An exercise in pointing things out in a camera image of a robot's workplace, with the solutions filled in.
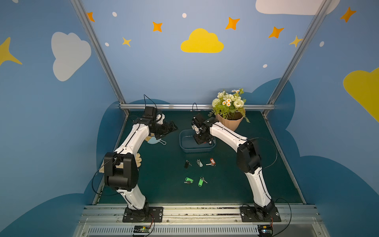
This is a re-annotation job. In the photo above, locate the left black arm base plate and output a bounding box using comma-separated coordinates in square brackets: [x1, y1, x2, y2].
[122, 206, 164, 223]

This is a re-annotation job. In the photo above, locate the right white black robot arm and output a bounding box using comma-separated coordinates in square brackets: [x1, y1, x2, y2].
[191, 114, 275, 215]

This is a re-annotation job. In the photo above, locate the right green circuit board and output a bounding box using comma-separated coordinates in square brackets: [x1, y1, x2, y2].
[258, 225, 273, 237]

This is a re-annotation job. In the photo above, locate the green circuit board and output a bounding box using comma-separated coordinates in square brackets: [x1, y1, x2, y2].
[133, 226, 151, 234]
[258, 225, 273, 237]

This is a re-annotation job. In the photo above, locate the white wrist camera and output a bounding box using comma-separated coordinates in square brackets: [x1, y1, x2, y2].
[156, 113, 165, 124]
[191, 121, 199, 133]

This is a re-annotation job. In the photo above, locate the red tag key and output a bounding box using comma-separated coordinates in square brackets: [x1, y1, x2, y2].
[207, 158, 216, 166]

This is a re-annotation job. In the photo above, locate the white artificial flower bouquet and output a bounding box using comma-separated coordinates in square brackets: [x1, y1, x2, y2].
[208, 88, 250, 123]

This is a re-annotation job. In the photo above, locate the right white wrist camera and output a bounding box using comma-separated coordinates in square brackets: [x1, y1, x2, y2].
[191, 121, 199, 133]

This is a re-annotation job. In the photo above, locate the aluminium back frame bar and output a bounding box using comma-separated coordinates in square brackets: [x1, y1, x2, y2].
[119, 103, 275, 111]

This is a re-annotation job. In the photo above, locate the white tag key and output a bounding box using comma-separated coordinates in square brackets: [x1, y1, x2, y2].
[196, 159, 203, 167]

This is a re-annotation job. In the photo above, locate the terracotta flower pot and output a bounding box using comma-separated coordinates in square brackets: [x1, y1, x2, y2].
[215, 109, 246, 131]

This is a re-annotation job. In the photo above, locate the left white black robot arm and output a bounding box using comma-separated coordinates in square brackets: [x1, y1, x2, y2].
[103, 106, 178, 215]

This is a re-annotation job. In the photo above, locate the black fob key bunch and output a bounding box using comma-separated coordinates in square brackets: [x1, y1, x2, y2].
[184, 160, 192, 169]

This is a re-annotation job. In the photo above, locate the translucent blue storage box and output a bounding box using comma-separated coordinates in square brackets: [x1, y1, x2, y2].
[179, 129, 217, 153]

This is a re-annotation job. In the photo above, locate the beige cloth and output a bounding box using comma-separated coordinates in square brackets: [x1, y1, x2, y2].
[99, 153, 142, 173]

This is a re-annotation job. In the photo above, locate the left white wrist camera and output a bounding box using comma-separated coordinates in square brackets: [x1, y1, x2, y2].
[156, 113, 165, 124]

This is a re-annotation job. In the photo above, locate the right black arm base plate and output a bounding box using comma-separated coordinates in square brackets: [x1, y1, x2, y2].
[239, 205, 281, 223]

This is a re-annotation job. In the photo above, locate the green tag key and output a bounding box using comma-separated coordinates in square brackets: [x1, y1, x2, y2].
[184, 177, 193, 184]
[198, 177, 207, 187]

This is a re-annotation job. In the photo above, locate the left green circuit board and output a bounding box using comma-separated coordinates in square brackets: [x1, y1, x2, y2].
[133, 226, 151, 234]

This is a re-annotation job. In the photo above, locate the aluminium front rail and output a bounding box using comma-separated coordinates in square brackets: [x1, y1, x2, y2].
[73, 204, 329, 237]

